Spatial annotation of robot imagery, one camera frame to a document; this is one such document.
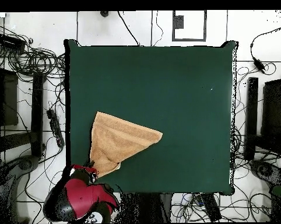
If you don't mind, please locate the black power brick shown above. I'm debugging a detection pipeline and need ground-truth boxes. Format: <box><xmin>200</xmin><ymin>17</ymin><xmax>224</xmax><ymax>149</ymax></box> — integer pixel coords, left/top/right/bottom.
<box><xmin>252</xmin><ymin>57</ymin><xmax>267</xmax><ymax>74</ymax></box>

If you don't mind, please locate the short black power strip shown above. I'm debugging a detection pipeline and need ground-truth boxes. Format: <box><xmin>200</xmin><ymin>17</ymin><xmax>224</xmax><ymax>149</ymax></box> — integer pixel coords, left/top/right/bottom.
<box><xmin>202</xmin><ymin>193</ymin><xmax>223</xmax><ymax>222</ymax></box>

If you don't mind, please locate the dark chair base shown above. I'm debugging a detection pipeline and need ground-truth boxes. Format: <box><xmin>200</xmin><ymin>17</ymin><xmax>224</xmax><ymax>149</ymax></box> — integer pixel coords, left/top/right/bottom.
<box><xmin>248</xmin><ymin>159</ymin><xmax>281</xmax><ymax>187</ymax></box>
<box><xmin>0</xmin><ymin>155</ymin><xmax>42</xmax><ymax>223</ymax></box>

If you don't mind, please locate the long black power strip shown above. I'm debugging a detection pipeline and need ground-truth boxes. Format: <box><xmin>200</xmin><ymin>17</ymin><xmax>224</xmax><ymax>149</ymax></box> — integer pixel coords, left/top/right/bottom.
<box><xmin>46</xmin><ymin>108</ymin><xmax>65</xmax><ymax>149</ymax></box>

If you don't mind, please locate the dark green table cloth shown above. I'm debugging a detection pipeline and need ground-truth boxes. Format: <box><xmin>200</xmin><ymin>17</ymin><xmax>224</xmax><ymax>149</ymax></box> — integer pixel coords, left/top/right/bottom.
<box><xmin>64</xmin><ymin>38</ymin><xmax>239</xmax><ymax>196</ymax></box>

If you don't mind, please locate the tan terry towel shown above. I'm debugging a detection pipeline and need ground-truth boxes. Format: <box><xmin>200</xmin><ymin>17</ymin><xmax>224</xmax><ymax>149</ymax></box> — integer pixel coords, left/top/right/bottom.
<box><xmin>89</xmin><ymin>111</ymin><xmax>164</xmax><ymax>179</ymax></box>

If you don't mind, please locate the black cable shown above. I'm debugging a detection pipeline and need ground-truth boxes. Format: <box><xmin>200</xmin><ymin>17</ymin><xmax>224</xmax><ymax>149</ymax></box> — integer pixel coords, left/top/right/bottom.
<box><xmin>117</xmin><ymin>10</ymin><xmax>141</xmax><ymax>47</ymax></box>

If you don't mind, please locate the black metal stand frame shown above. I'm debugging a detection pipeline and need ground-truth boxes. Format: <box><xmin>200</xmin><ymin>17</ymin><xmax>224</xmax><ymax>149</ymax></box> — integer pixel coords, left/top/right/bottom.
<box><xmin>254</xmin><ymin>58</ymin><xmax>281</xmax><ymax>162</ymax></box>
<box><xmin>0</xmin><ymin>53</ymin><xmax>47</xmax><ymax>162</ymax></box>

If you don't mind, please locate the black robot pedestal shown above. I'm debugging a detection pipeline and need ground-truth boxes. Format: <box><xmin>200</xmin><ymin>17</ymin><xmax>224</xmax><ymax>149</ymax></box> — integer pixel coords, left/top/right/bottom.
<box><xmin>118</xmin><ymin>192</ymin><xmax>173</xmax><ymax>224</ymax></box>

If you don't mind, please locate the dark grey square plate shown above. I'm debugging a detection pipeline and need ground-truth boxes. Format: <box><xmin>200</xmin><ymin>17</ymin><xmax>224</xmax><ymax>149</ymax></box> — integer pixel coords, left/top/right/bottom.
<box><xmin>174</xmin><ymin>15</ymin><xmax>185</xmax><ymax>29</ymax></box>

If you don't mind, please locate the flat black adapter box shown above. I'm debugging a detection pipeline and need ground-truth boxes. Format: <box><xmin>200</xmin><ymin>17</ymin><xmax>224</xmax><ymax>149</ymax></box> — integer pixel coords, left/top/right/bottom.
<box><xmin>0</xmin><ymin>33</ymin><xmax>27</xmax><ymax>51</ymax></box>

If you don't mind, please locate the black upright bar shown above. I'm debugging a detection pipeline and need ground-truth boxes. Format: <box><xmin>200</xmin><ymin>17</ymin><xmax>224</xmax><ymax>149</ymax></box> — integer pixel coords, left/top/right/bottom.
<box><xmin>244</xmin><ymin>76</ymin><xmax>259</xmax><ymax>162</ymax></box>

